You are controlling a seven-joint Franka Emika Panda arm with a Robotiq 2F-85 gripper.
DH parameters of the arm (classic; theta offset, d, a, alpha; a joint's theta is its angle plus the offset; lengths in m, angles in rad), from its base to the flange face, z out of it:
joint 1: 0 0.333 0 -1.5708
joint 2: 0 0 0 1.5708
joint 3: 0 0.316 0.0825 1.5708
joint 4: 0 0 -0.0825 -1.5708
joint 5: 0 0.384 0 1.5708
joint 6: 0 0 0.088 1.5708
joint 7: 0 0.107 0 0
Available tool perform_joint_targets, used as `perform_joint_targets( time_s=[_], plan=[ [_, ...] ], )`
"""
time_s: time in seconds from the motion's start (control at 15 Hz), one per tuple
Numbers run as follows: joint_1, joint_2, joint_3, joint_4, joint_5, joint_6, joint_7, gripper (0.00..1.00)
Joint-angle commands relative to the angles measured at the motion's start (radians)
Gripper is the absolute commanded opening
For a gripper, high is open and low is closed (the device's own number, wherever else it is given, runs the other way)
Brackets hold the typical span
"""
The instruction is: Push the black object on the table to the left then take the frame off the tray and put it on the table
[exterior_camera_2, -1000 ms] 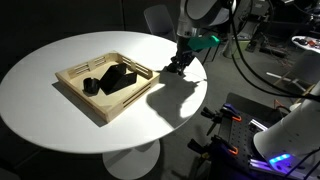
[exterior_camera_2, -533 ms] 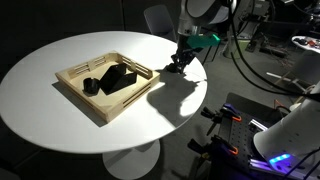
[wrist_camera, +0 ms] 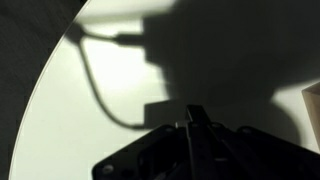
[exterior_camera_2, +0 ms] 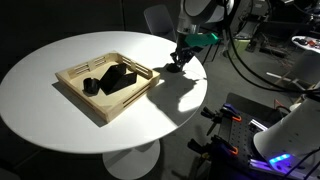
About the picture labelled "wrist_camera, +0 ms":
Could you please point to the wooden slatted tray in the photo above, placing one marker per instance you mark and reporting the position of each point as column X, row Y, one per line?
column 313, row 113

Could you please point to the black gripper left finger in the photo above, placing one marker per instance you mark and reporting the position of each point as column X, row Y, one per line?
column 160, row 153

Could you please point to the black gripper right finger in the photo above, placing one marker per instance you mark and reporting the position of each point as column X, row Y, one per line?
column 250, row 156

